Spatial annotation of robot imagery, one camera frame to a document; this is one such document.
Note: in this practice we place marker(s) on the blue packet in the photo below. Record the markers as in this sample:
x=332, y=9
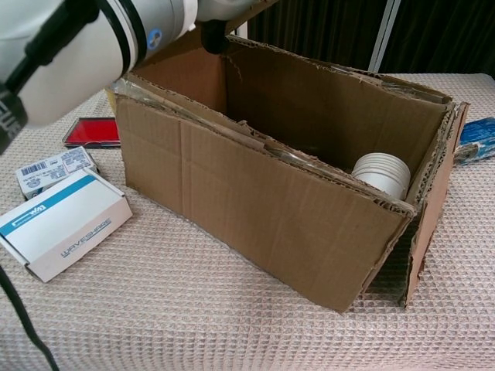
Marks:
x=477, y=139

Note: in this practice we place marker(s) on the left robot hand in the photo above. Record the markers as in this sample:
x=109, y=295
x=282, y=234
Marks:
x=214, y=36

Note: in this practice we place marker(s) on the red ink pad black case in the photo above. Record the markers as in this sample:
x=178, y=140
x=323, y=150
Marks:
x=93, y=131

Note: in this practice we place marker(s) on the brown cardboard box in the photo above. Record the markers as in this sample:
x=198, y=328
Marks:
x=251, y=193

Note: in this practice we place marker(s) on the stack of white paper cups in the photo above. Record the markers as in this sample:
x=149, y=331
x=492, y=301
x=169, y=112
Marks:
x=383, y=174

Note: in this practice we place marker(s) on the beige waffle tablecloth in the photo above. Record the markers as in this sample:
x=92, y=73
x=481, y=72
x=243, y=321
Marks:
x=193, y=328

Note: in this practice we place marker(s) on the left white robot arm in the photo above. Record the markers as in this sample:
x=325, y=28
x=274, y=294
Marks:
x=77, y=69

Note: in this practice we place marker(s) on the dark curtain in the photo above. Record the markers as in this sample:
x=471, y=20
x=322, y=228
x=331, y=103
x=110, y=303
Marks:
x=328, y=31

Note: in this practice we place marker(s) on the white Waveshare box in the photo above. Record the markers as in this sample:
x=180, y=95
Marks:
x=65, y=228

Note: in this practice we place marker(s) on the white frame post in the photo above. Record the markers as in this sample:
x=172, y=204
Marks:
x=383, y=35
x=239, y=29

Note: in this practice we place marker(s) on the small white barcode box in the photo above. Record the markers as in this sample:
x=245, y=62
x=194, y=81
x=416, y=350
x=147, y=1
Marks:
x=50, y=170

